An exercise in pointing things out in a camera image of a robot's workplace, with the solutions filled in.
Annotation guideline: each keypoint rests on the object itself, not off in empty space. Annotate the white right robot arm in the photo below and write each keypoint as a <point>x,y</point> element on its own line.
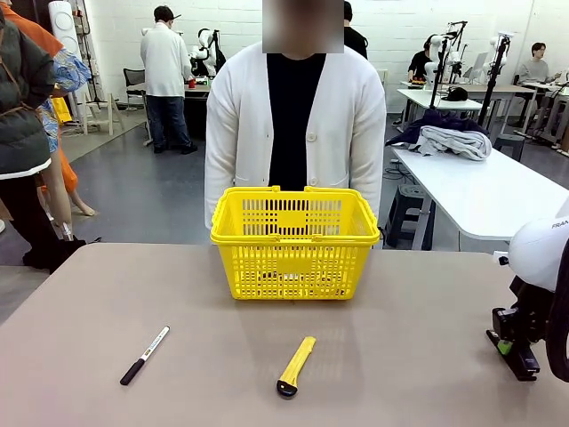
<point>538,249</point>

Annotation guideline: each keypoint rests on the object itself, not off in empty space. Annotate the grey white garment pile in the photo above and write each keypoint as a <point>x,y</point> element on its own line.
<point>458,142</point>

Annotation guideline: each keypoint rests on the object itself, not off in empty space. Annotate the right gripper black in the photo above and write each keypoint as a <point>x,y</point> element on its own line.
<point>533,302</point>

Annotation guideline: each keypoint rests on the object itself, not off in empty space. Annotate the mannequin in grey padded vest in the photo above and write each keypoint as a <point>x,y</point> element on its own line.
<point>22,111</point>

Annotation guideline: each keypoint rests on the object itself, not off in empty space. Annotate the grey plastic stool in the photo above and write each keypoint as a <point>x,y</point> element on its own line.
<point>509,147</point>
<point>406,218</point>

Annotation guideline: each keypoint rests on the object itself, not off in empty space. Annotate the yellow black utility knife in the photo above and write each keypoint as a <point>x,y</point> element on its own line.
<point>297,364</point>

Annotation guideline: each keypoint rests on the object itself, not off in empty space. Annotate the white robot arm on stand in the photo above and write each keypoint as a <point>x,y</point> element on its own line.
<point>495,51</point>
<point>438,53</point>

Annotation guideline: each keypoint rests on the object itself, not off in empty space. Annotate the brown-top desk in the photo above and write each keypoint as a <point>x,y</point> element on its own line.
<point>502,90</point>

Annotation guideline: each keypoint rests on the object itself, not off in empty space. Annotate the person's right forearm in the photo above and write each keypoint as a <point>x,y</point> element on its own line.
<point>222,187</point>

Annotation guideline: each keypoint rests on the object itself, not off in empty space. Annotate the standing person in black jacket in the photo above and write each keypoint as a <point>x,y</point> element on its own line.
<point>355,40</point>

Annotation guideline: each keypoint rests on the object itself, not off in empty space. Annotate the large white table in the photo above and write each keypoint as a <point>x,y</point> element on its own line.
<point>471,191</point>

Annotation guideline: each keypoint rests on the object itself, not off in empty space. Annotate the mannequin in orange blue clothes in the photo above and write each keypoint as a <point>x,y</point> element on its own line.
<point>66,71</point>

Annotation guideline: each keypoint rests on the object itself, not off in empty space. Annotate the person in white cardigan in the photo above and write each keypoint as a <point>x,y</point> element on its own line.
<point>242,115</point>

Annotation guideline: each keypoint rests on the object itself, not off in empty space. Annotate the black tripod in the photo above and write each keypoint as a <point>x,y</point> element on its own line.
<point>93,66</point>

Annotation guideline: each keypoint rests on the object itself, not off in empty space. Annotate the person in white lab coat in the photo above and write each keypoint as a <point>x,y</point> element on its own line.
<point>164,66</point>

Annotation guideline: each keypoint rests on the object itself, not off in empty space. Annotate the white computer monitor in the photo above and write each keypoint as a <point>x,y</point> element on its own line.
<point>479,66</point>

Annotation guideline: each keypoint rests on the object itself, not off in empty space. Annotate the person in black clothes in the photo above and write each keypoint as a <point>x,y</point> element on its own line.
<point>420,64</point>

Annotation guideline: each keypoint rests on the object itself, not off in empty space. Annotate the pile of clothes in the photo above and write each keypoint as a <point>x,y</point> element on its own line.
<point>440,119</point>

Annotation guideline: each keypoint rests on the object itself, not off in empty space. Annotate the black stapler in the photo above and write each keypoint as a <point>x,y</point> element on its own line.
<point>526,362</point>

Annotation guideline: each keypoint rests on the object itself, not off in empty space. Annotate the white wooden stand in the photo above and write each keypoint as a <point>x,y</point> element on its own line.
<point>104,113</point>

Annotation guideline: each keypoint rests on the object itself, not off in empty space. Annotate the dark workbench with small items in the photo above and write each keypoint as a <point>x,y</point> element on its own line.
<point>197,107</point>

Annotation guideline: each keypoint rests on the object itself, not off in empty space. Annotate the person's left forearm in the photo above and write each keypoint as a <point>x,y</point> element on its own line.
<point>369,182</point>

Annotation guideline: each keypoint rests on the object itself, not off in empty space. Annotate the black headset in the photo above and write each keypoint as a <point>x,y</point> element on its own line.
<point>457,94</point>

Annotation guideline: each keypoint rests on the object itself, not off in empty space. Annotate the black stand pole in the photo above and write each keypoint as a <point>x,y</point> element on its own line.
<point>491,93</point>
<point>438,80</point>

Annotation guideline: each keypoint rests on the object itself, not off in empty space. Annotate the seated person in grey sweater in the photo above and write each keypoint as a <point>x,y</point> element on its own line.
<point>535,69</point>

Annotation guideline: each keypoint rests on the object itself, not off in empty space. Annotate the black office chair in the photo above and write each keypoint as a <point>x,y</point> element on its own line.
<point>133,89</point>

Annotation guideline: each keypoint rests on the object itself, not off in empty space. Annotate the small white table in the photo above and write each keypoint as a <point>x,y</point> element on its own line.
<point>431,100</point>

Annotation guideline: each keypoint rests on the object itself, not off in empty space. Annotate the yellow plastic shopping basket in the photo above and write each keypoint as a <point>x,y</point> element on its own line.
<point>293,262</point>

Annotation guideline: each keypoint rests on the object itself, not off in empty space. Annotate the black white marker pen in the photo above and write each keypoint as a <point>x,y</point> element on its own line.
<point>144,356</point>

